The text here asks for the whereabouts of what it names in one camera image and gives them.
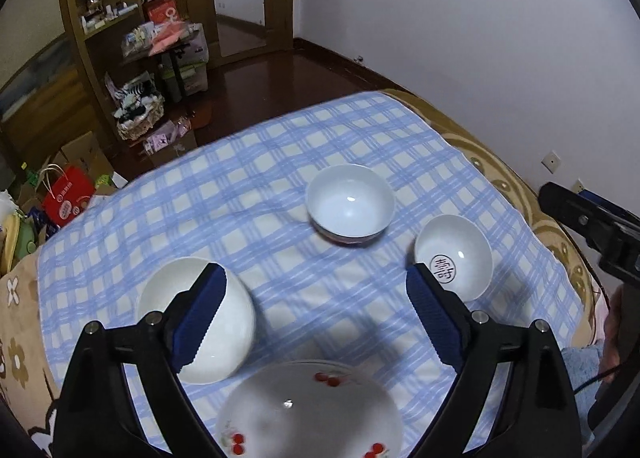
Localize yellow green pillow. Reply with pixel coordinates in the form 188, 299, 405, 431
0, 212, 40, 273

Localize wooden door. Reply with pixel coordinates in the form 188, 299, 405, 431
172, 0, 221, 71

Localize black rolling side table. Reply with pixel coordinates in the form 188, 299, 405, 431
150, 38, 201, 104

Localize large white bowl cherry print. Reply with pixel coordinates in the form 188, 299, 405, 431
136, 257, 257, 385

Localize white storage box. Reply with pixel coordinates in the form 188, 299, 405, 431
177, 58, 210, 97

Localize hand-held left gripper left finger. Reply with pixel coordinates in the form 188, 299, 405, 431
51, 261, 231, 458

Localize large white cherry plate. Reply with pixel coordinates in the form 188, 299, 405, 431
216, 360, 404, 458

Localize pink plastic packets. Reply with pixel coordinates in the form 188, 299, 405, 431
142, 118, 193, 153

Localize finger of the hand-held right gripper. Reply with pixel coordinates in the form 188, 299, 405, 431
538, 182, 640, 285
575, 190, 640, 229

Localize small white bowl black emblem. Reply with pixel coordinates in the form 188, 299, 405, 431
414, 215, 493, 303

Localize beige lace basket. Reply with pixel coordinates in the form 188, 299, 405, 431
105, 72, 168, 143

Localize cardboard box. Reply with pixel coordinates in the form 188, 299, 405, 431
60, 132, 116, 189

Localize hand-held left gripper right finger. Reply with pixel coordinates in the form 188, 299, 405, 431
405, 262, 585, 458

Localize brown flower blanket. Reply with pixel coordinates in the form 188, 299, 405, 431
0, 90, 611, 458

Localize blue plaid cloth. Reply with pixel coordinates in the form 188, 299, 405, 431
37, 92, 586, 458

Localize light blue clothing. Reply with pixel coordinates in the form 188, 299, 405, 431
562, 345, 618, 419

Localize red paper shopping bag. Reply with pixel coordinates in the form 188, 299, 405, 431
41, 164, 96, 227

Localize person's right forearm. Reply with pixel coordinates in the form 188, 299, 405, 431
600, 283, 640, 381

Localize red box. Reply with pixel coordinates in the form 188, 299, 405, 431
145, 0, 180, 24

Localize white bowl red patterned outside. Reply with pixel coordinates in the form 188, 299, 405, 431
306, 164, 395, 247

